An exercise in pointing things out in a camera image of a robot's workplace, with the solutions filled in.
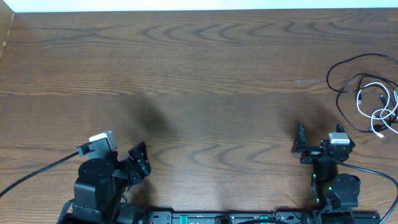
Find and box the white USB cable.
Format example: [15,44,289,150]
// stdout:
[356,82,398,139]

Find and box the short black USB cable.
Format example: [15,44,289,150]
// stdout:
[335,73,398,134]

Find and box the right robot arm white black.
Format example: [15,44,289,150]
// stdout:
[291,123,361,223]

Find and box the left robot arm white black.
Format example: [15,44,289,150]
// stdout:
[58,138,151,223]

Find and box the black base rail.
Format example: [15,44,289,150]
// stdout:
[139,210,382,224]

